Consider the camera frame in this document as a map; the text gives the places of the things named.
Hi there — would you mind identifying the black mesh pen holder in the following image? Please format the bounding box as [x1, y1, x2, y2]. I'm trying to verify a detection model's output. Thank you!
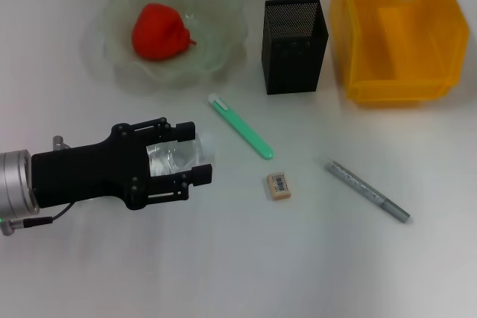
[260, 0, 330, 95]

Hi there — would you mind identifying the clear green-label water bottle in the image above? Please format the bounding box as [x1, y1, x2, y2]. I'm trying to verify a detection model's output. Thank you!
[145, 132, 217, 177]

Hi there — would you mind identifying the grey pen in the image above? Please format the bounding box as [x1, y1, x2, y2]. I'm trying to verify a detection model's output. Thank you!
[323, 159, 411, 224]

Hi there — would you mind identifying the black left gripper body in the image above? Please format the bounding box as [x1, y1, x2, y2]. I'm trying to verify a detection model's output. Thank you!
[31, 123, 151, 211]

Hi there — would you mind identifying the green glass fruit bowl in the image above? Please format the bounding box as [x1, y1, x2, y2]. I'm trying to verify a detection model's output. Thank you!
[102, 0, 249, 89]

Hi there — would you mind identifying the beige eraser with barcode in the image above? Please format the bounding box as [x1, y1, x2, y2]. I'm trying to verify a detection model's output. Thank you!
[266, 171, 293, 202]

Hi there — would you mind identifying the green toothbrush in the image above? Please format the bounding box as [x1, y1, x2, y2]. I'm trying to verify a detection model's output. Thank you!
[207, 93, 275, 160]

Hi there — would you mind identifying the left gripper cable with plugs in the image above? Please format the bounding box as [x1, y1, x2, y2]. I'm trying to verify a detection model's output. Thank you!
[0, 135, 75, 237]

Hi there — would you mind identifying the yellow plastic bin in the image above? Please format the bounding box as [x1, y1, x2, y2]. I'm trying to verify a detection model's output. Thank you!
[329, 0, 470, 107]

